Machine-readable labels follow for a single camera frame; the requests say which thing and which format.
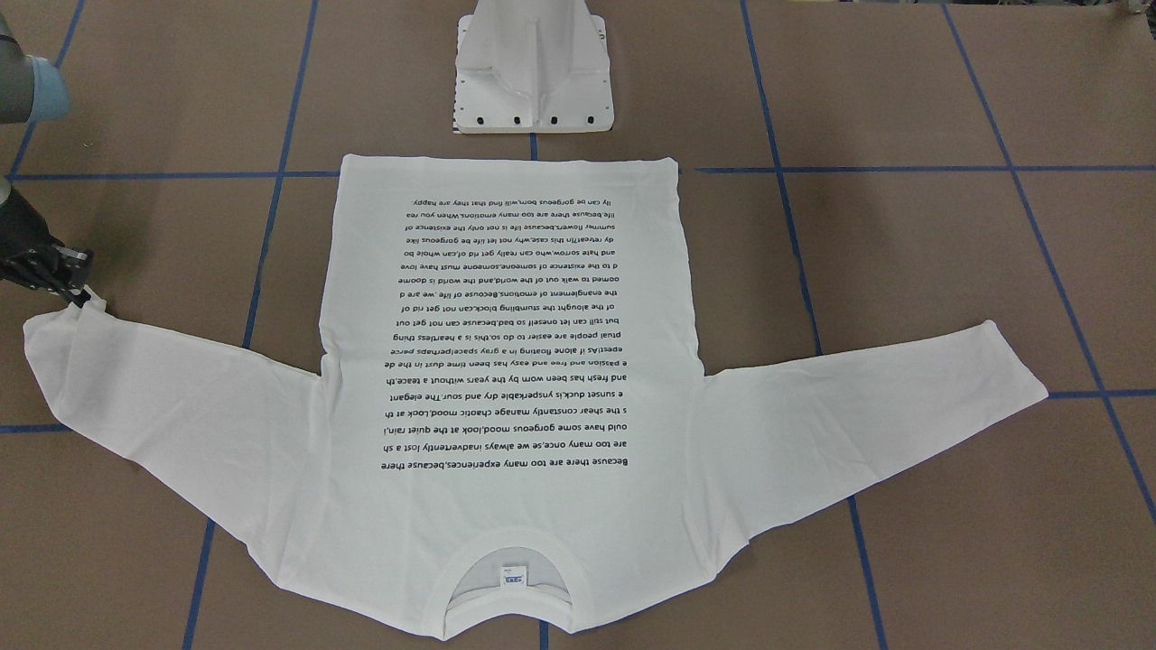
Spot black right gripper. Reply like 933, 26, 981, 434
1, 237, 94, 308

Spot blue tape grid lines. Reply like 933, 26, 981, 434
3, 1, 1155, 649

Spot white long-sleeve printed shirt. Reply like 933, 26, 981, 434
24, 155, 1046, 638

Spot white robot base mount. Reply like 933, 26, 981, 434
453, 1, 614, 135

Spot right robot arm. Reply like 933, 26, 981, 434
1, 19, 94, 306

